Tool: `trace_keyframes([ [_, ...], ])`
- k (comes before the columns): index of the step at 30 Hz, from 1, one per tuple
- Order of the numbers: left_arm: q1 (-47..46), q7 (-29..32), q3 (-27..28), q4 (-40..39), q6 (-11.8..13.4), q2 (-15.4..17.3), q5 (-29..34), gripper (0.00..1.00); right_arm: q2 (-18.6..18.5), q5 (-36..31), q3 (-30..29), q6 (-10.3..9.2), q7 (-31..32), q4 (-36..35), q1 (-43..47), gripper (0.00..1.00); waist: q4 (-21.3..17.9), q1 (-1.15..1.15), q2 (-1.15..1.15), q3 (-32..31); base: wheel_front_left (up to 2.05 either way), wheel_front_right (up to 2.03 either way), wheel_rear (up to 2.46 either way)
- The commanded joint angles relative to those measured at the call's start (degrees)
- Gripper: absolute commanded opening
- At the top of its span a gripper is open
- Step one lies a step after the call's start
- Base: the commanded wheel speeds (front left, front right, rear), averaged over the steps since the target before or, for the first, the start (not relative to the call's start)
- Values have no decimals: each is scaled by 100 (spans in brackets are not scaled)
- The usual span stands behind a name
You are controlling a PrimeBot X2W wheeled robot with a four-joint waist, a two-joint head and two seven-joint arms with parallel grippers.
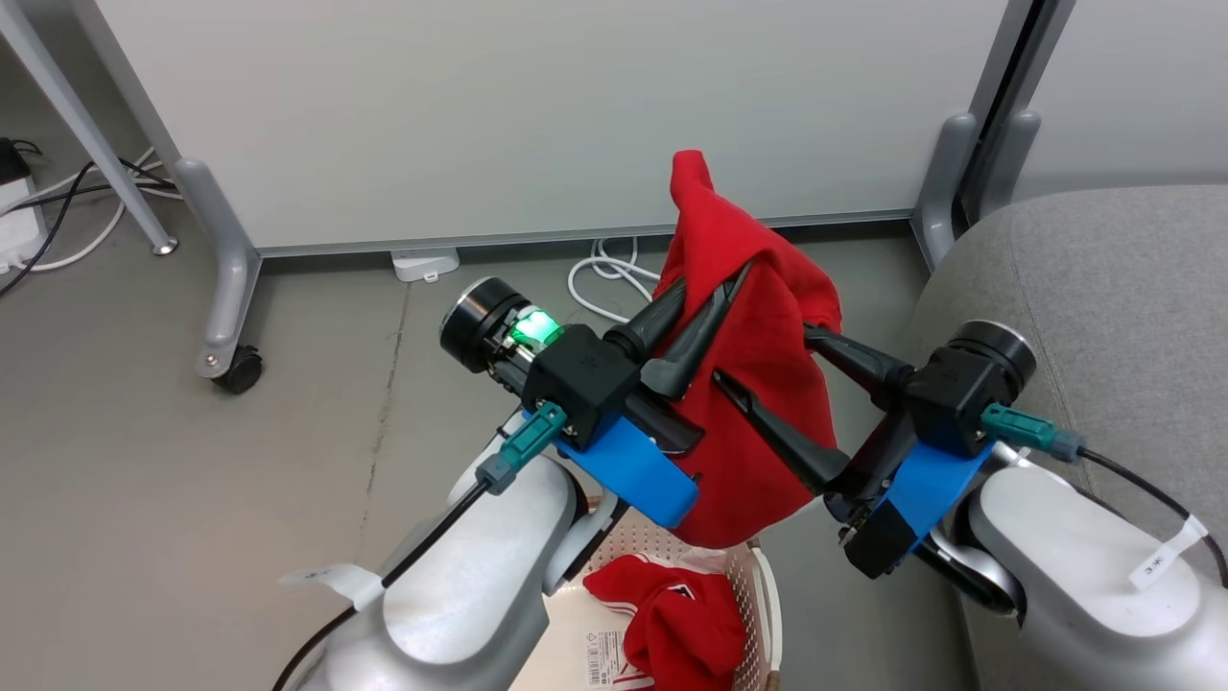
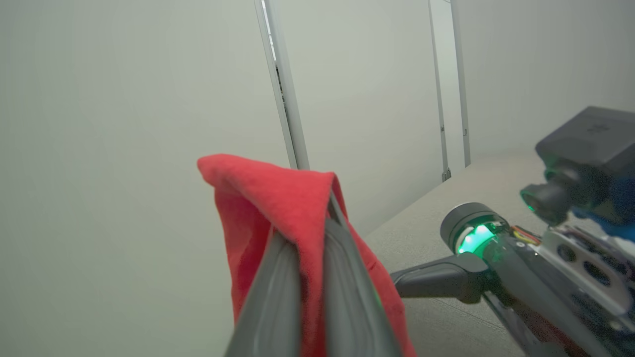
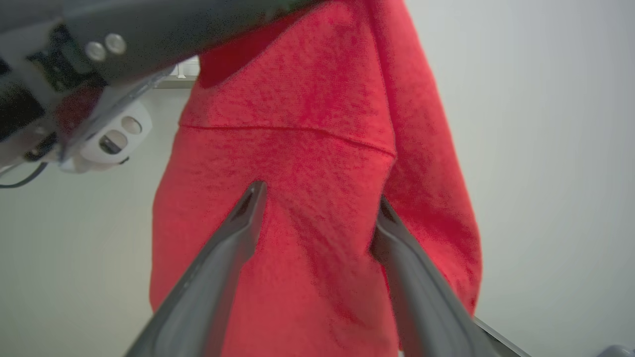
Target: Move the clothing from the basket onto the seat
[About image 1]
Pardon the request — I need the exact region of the long white floor cable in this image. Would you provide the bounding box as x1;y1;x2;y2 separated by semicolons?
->
27;148;185;275

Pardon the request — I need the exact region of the red garment with white print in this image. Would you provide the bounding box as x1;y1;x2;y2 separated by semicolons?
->
582;553;750;691

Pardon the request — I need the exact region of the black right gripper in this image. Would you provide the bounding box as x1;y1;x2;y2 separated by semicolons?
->
712;324;1010;512

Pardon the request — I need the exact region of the grey metal table leg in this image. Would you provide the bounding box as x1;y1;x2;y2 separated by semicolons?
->
0;0;179;257

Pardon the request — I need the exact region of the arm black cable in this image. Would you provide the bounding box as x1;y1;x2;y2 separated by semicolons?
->
272;401;570;691
980;402;1228;590

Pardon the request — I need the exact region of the coiled white cable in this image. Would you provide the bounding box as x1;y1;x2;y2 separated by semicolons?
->
567;236;665;325

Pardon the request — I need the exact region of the large red garment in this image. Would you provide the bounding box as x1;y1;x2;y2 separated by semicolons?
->
651;149;846;550

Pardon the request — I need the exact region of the white barcode label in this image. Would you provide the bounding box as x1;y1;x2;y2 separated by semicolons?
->
583;628;631;689

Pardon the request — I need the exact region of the grey fabric sofa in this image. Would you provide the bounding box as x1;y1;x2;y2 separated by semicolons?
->
900;184;1228;691

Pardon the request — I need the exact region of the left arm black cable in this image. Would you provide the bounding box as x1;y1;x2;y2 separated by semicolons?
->
272;401;570;691

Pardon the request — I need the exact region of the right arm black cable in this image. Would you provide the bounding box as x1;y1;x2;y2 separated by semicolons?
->
980;402;1228;590

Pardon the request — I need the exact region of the white plastic laundry basket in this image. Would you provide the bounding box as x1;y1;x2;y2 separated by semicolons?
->
507;509;784;691

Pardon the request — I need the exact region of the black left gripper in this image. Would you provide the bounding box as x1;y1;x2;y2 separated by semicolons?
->
494;260;755;455

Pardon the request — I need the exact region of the grey partition foot with caster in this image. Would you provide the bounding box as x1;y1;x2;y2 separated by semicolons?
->
172;157;266;395

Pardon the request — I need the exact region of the wide white partition panel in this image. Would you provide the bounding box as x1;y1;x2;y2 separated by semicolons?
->
71;0;1049;260

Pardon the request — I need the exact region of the small white floor adapter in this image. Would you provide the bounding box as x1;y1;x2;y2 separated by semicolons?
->
390;247;461;284

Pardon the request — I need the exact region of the black floor cable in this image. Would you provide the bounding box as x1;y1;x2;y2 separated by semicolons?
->
0;140;179;299

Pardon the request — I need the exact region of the white power strip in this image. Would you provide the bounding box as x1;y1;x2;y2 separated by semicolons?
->
0;173;50;275

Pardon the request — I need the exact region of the narrow white partition panel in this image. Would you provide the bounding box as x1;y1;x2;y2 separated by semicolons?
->
959;0;1228;227

